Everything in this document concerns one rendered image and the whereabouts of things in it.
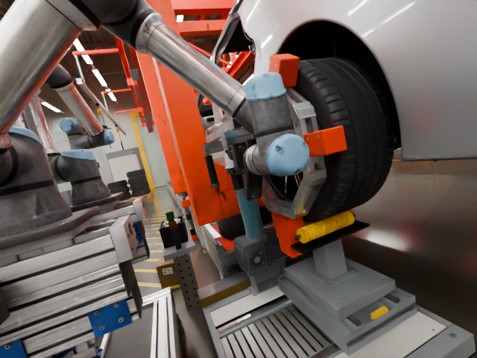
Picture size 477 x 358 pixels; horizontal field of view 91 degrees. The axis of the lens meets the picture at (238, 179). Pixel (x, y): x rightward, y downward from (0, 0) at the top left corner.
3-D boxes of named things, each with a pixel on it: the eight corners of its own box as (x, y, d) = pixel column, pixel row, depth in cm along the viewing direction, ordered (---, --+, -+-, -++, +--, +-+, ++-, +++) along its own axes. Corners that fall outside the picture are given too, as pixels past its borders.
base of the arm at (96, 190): (67, 207, 94) (59, 184, 93) (79, 202, 109) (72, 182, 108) (107, 197, 99) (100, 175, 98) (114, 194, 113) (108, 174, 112)
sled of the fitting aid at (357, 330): (418, 315, 94) (414, 293, 93) (348, 359, 83) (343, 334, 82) (331, 266, 141) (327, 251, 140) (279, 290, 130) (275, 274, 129)
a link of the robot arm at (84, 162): (92, 177, 97) (82, 145, 95) (59, 185, 96) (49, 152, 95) (106, 175, 109) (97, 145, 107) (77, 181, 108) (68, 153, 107)
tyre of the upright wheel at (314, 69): (395, 25, 69) (280, 78, 130) (332, 30, 62) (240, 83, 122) (399, 228, 85) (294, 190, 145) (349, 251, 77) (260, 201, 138)
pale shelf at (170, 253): (196, 250, 126) (195, 244, 125) (165, 261, 120) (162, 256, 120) (187, 231, 166) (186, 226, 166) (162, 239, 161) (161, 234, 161)
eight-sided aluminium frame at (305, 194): (337, 223, 77) (304, 52, 71) (321, 230, 75) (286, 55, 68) (265, 202, 128) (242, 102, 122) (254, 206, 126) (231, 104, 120)
